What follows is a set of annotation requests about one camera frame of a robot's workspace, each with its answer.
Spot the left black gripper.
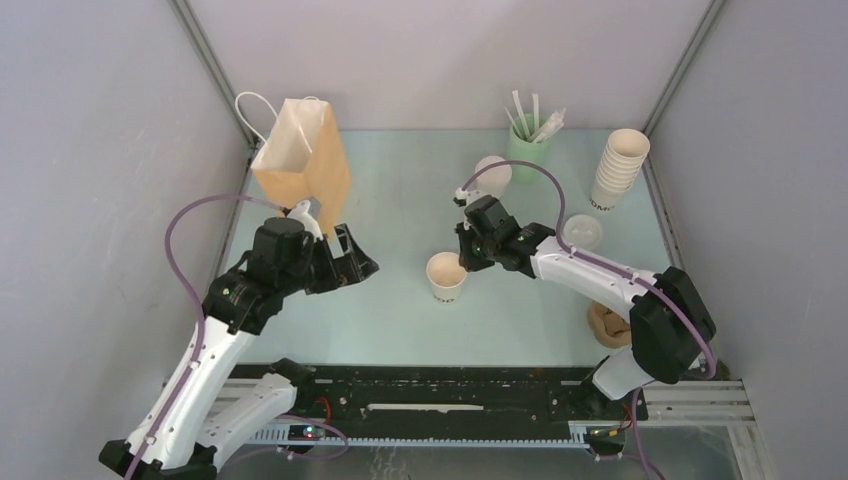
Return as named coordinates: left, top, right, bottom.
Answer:
left=279, top=223, right=378, bottom=296

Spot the white paper cup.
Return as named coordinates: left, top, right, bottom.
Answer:
left=425, top=252, right=467, bottom=304
left=474, top=156, right=512, bottom=198

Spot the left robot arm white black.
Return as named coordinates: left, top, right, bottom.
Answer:
left=98, top=216, right=379, bottom=479

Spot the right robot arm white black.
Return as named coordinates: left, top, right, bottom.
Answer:
left=454, top=189, right=716, bottom=418

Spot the brown paper takeout bag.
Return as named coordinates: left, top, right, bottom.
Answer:
left=251, top=97, right=352, bottom=238

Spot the stack of white plastic lids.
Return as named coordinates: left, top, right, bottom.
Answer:
left=562, top=214, right=603, bottom=251

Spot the green straw holder cup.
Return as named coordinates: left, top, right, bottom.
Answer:
left=506, top=120, right=552, bottom=184

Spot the brown pulp cup carrier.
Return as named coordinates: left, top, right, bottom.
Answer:
left=587, top=302, right=632, bottom=349

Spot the wrapped straw leftmost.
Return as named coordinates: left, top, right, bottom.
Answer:
left=511, top=89, right=530, bottom=140

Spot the stack of white paper cups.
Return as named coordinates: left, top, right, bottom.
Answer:
left=590, top=129, right=651, bottom=211

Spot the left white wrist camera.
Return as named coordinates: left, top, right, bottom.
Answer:
left=285, top=198, right=324, bottom=240

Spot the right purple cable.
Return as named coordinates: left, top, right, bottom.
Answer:
left=460, top=159, right=720, bottom=382

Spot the purple cable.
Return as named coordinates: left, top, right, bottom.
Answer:
left=460, top=159, right=720, bottom=382
left=122, top=193, right=289, bottom=480

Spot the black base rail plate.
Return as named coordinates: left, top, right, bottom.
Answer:
left=198, top=362, right=651, bottom=444

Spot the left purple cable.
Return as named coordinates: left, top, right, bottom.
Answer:
left=122, top=193, right=289, bottom=480

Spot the white cable duct strip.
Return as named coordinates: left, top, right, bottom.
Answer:
left=245, top=423, right=588, bottom=448

